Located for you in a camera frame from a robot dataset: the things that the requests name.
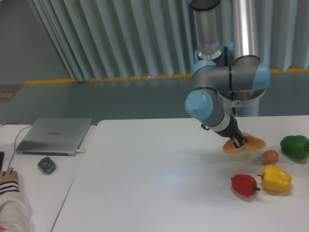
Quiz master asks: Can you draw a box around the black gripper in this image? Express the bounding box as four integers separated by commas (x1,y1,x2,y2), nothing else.
201,115,247,148

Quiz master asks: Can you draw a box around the orange triangular bread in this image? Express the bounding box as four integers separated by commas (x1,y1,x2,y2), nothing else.
223,132,266,153

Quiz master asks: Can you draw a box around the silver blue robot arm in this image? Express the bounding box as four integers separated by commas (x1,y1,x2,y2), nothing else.
184,0,270,149

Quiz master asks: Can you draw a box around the cream striped sleeve forearm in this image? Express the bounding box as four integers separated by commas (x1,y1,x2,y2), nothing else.
0,181,30,232

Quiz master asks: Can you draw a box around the person's hand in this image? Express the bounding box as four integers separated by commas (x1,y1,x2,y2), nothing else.
0,167,19,184

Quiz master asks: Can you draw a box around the brown egg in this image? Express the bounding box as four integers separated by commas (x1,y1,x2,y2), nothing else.
261,150,279,165

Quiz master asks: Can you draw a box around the red bell pepper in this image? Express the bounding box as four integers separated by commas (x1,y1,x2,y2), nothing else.
231,174,261,197

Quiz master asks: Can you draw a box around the yellow bell pepper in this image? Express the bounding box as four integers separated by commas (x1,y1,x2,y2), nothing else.
258,165,292,192

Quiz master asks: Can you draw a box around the green bell pepper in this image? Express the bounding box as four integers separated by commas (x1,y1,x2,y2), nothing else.
280,135,309,160

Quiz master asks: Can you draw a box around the folded grey partition screen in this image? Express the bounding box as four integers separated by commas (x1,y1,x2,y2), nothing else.
30,0,309,81

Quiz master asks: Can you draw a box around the silver laptop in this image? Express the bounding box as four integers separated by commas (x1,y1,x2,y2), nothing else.
16,118,92,156

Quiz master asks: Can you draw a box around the black phone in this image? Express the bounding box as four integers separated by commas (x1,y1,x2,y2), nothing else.
0,151,5,171

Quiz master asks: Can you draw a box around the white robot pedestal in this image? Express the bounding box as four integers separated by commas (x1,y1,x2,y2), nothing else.
218,89,265,117

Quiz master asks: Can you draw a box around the black cable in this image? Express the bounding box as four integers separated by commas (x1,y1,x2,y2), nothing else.
0,123,33,169

